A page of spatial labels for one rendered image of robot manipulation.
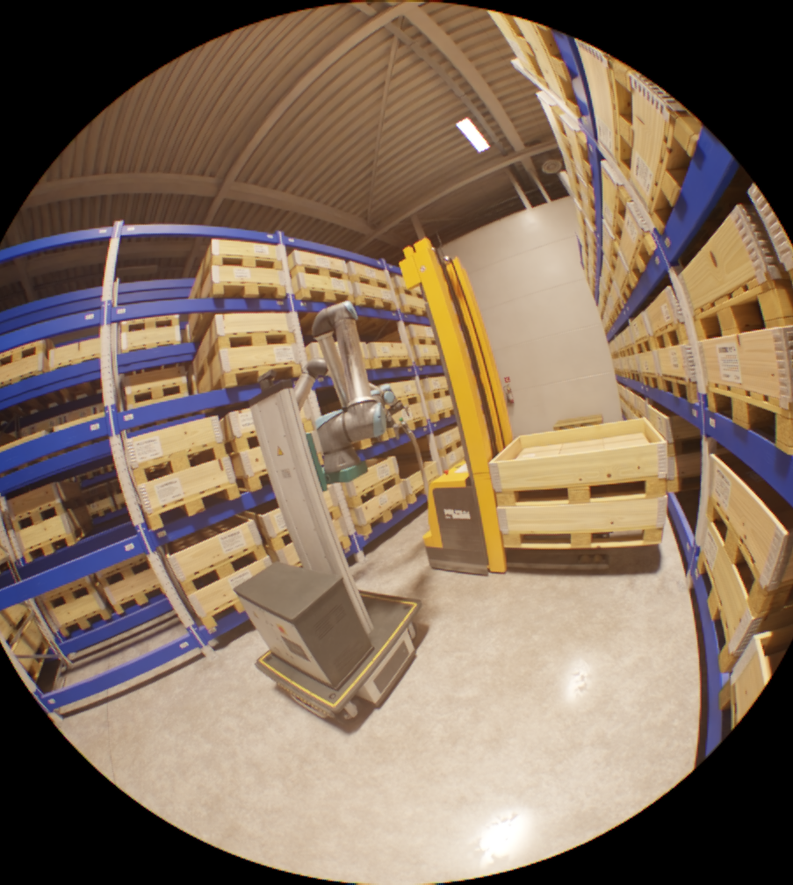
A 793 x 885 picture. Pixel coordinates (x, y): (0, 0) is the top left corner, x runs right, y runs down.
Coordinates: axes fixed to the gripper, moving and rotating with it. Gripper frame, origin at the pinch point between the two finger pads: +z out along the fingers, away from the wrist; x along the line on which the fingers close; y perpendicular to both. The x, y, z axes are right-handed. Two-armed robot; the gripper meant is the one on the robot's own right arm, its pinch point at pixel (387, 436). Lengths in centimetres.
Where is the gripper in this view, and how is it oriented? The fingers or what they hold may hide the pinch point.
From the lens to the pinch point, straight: 190.5
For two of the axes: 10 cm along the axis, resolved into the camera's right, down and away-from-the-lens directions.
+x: 9.3, -0.8, -3.7
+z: 2.7, 8.2, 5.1
